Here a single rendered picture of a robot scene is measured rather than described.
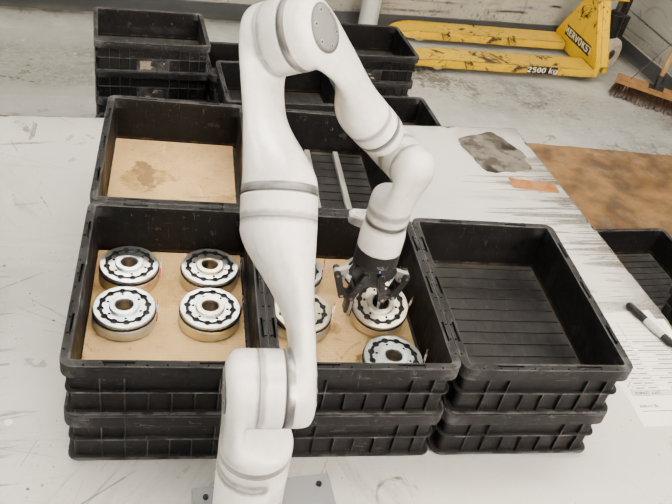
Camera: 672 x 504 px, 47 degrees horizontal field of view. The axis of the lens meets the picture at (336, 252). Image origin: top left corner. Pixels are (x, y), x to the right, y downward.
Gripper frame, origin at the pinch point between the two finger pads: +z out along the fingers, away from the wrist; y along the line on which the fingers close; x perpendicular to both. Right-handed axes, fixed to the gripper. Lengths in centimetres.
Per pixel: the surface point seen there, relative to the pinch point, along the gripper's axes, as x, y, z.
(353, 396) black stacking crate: -19.6, -4.4, 1.1
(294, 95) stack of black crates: 151, 8, 40
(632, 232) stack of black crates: 95, 123, 49
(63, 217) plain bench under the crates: 44, -57, 18
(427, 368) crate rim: -20.3, 5.7, -6.7
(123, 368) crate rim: -20.8, -39.5, -5.6
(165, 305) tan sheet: 2.8, -34.0, 4.4
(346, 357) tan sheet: -9.0, -3.5, 3.7
